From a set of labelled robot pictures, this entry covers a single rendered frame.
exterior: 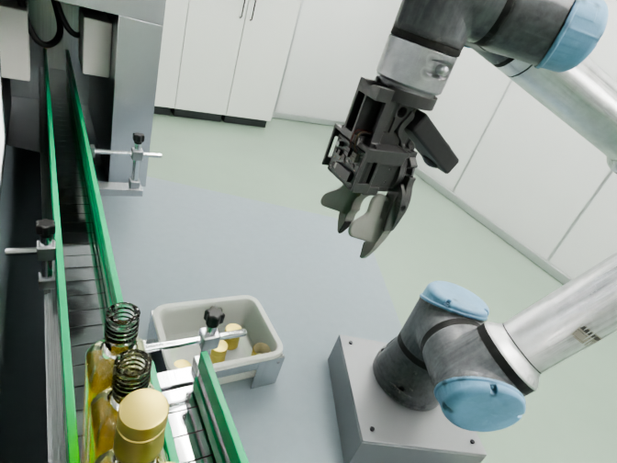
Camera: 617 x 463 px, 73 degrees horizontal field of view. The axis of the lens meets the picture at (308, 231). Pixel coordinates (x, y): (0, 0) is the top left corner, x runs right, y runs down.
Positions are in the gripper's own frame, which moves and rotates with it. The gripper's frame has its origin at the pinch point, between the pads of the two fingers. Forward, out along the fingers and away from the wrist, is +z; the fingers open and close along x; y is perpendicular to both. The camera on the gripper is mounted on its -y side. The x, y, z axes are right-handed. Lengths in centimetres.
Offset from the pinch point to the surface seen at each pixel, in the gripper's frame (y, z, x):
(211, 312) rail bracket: 15.5, 17.0, -5.9
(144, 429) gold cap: 30.4, 1.9, 18.4
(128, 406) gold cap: 31.1, 1.8, 16.4
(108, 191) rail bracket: 21, 33, -68
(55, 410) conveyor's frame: 35.0, 30.2, -4.6
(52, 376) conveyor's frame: 35.1, 30.2, -10.2
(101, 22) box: 21, -1, -100
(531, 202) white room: -330, 76, -144
